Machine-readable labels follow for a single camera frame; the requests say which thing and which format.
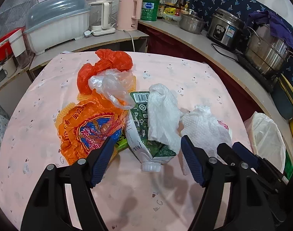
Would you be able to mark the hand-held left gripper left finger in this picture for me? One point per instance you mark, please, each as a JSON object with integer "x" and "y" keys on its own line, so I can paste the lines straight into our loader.
{"x": 101, "y": 163}

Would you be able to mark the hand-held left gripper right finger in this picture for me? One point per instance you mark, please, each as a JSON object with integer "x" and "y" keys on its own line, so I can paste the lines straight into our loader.
{"x": 192, "y": 161}

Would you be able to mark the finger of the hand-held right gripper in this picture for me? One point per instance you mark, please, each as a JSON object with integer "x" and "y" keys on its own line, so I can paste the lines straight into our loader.
{"x": 226, "y": 152}
{"x": 246, "y": 155}

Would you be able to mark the white wrapper with pink print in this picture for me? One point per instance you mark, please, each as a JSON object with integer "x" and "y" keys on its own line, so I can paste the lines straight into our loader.
{"x": 224, "y": 127}

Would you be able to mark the green cardboard box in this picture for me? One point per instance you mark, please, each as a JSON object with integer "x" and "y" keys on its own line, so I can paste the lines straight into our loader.
{"x": 121, "y": 144}

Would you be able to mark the trash bin with white liner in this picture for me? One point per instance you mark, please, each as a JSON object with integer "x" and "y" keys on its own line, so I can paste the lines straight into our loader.
{"x": 266, "y": 137}

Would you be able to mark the white paper towel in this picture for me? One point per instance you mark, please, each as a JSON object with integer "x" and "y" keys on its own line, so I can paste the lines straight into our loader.
{"x": 200, "y": 128}
{"x": 160, "y": 110}

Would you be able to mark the orange printed plastic bag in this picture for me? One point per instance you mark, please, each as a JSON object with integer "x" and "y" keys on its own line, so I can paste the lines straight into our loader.
{"x": 74, "y": 131}

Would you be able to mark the green milk carton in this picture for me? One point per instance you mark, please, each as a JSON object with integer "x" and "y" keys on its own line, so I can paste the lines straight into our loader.
{"x": 139, "y": 115}

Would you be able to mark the clear plastic bag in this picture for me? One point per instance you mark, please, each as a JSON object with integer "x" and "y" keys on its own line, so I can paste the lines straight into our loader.
{"x": 107, "y": 81}

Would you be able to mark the red plastic bag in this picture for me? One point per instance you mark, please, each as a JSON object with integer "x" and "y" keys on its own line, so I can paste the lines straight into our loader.
{"x": 107, "y": 60}

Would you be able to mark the green plastic bag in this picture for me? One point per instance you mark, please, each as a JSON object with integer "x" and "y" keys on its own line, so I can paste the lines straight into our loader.
{"x": 289, "y": 170}

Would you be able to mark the dark storage box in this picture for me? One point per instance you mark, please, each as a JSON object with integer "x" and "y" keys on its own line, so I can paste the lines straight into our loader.
{"x": 281, "y": 101}

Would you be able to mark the black induction cooker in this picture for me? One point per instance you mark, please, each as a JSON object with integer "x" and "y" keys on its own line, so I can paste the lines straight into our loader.
{"x": 252, "y": 67}

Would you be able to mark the pink printed tablecloth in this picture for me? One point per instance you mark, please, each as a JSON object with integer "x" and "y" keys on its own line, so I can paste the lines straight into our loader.
{"x": 165, "y": 77}

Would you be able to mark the large steel steamer pot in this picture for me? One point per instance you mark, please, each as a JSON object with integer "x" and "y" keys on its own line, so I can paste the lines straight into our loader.
{"x": 266, "y": 50}

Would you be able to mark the curved grey counter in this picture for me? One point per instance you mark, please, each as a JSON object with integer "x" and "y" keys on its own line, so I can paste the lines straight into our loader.
{"x": 197, "y": 43}

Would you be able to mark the wooden side cabinet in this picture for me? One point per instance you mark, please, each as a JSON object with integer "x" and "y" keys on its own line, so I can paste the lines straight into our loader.
{"x": 107, "y": 41}

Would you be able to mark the steel rice cooker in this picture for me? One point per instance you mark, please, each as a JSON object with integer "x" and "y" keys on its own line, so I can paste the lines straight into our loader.
{"x": 224, "y": 27}

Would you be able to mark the steel pot with lid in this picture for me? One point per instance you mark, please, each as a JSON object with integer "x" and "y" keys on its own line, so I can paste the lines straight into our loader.
{"x": 192, "y": 24}

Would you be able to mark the purple cloth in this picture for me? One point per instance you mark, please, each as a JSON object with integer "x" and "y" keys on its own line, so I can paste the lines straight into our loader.
{"x": 278, "y": 25}

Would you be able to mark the white small appliance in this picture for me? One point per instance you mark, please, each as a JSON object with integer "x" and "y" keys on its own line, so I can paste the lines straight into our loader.
{"x": 3, "y": 71}

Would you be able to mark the clear jar with white lid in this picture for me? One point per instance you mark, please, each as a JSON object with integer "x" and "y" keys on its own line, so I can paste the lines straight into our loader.
{"x": 20, "y": 50}

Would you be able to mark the clear food container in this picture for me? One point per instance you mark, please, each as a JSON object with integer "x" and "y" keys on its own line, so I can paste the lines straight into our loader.
{"x": 171, "y": 19}

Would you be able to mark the white dish rack grey lid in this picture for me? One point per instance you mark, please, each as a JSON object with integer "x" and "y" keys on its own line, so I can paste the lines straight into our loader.
{"x": 59, "y": 24}

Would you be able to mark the glass electric kettle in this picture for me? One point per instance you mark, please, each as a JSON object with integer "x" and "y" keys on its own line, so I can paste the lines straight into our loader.
{"x": 100, "y": 14}

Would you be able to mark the dark labelled jar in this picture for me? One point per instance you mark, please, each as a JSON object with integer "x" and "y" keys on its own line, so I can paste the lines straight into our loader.
{"x": 161, "y": 10}

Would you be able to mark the pink electric kettle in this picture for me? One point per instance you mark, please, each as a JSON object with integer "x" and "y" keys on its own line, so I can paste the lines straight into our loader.
{"x": 127, "y": 12}

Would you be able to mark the red plastic container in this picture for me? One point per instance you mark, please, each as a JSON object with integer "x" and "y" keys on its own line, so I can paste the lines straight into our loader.
{"x": 2, "y": 45}

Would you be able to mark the dark sauce bottle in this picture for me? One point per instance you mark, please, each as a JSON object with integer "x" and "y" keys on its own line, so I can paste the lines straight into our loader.
{"x": 178, "y": 6}

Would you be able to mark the green tin can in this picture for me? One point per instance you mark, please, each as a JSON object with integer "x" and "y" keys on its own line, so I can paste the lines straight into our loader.
{"x": 150, "y": 9}

